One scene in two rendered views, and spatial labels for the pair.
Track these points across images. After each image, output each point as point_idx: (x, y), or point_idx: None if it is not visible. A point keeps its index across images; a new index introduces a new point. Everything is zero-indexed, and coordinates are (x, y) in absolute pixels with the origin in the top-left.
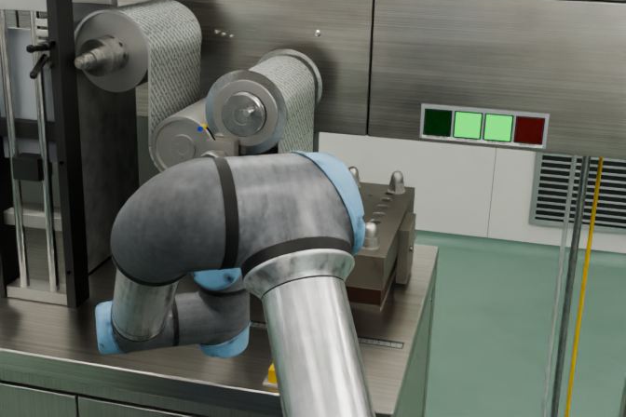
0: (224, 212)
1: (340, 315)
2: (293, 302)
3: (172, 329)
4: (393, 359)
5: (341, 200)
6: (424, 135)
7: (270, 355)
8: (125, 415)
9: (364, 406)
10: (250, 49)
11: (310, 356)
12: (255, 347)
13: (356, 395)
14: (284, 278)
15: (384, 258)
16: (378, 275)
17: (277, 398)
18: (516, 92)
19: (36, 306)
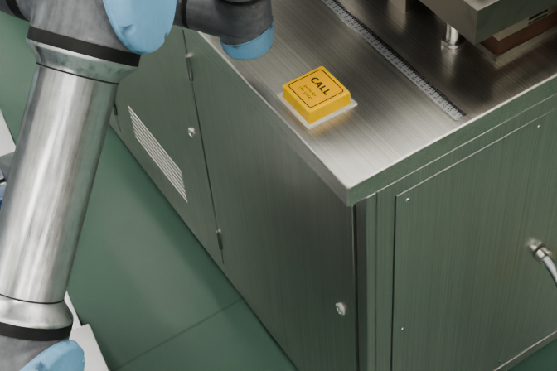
0: None
1: (65, 113)
2: (35, 85)
3: (180, 15)
4: (428, 129)
5: (104, 4)
6: None
7: (322, 65)
8: (208, 60)
9: (49, 199)
10: None
11: (24, 138)
12: (319, 50)
13: (43, 187)
14: (38, 60)
15: (476, 11)
16: (471, 26)
17: (276, 117)
18: None
19: None
